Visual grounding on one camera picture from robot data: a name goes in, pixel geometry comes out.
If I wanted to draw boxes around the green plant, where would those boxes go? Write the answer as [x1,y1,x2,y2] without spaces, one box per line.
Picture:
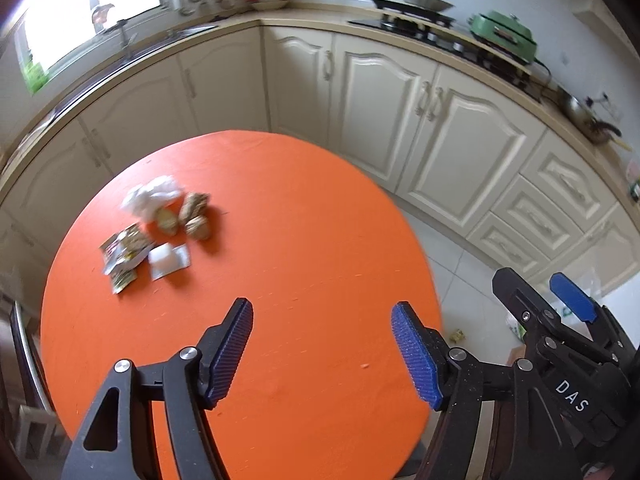
[22,60,48,93]

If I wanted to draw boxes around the metal kitchen faucet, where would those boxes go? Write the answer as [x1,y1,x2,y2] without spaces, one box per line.
[91,4,138,61]

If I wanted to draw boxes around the white stool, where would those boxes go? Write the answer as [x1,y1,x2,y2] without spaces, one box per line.
[15,402,66,461]

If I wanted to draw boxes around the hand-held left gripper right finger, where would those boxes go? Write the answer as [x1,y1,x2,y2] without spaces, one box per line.
[390,301,581,480]

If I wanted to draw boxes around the cream kitchen cabinets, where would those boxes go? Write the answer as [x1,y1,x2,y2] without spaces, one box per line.
[0,25,631,286]

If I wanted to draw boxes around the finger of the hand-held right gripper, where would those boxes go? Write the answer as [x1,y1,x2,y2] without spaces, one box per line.
[491,267,568,361]
[549,272,640,361]

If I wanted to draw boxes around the green snack packet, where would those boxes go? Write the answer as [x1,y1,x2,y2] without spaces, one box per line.
[99,222,153,295]

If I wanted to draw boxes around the black gas stove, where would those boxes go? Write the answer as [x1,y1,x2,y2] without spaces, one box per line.
[348,0,536,91]

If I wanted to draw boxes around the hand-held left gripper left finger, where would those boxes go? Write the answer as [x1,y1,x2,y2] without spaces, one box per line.
[61,297,254,480]

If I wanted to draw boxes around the white plastic cup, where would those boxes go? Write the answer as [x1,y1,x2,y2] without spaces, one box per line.
[148,244,183,273]

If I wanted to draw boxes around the steel wok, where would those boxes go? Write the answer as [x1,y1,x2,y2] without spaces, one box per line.
[395,0,456,13]

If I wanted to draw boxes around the steel kitchen sink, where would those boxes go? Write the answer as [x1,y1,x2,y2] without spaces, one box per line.
[165,25,221,40]

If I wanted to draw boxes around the metal framed chair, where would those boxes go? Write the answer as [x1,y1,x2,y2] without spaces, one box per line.
[0,290,63,441]

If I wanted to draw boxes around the white knotted plastic bag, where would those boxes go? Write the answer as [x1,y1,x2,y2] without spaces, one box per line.
[121,175,182,222]

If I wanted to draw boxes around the steel frying pan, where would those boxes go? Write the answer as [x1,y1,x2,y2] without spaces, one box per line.
[555,87,623,145]

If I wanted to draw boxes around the green electric cooker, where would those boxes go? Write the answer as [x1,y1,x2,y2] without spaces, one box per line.
[467,10,540,63]

